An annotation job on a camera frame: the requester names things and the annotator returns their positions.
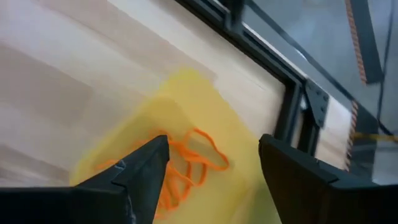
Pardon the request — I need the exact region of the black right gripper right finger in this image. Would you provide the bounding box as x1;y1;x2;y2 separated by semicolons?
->
259;133;398;224

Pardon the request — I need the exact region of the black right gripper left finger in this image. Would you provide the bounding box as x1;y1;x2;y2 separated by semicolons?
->
0;134;170;224

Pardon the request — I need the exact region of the orange rubber band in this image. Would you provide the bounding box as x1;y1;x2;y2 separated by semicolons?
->
96;129;175;175
183;127;230;172
155;161;209;218

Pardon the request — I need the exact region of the translucent yellow basket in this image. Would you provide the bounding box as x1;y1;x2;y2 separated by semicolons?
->
70;68;280;224

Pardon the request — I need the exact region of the hazard striped floor strip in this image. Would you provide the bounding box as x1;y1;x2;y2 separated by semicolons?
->
343;0;386;175

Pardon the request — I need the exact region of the black table frame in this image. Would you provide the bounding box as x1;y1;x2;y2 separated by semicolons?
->
174;0;330;158

